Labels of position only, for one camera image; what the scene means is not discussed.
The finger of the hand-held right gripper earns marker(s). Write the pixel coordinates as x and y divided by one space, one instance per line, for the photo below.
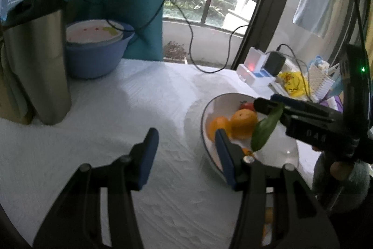
294 101
303 114

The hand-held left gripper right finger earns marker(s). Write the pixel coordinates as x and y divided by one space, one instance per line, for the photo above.
225 156

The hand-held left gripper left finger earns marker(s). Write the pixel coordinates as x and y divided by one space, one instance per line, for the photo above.
148 156

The small orange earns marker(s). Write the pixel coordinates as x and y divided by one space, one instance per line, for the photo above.
219 128

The large orange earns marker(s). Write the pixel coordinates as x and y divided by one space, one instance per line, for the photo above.
242 124

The red tomato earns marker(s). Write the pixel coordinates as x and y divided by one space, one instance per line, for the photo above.
247 106

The white bowl with blue rim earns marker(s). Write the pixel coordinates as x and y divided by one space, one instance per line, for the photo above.
275 154

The person's right hand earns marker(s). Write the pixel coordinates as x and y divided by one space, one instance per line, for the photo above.
341 170

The yellow plastic bag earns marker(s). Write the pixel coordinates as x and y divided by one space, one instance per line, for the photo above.
291 81

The orange fruit piece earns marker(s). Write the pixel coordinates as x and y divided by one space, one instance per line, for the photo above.
248 152

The white perforated basket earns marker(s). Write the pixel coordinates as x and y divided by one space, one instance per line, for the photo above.
318 81

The black power adapter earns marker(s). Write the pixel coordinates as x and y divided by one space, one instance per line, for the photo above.
274 62

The white power strip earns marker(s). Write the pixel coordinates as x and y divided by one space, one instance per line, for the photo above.
253 69

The hanging light blue towel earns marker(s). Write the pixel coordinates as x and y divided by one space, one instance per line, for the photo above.
314 8

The blue plastic basin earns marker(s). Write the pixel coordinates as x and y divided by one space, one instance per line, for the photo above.
93 55

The white round plate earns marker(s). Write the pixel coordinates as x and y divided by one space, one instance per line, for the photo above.
90 32

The stainless steel container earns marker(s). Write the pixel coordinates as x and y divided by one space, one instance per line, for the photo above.
38 62

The teal curtain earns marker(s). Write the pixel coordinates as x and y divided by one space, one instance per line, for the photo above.
128 4

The dark window frame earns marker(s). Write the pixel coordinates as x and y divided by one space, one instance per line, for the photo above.
262 4

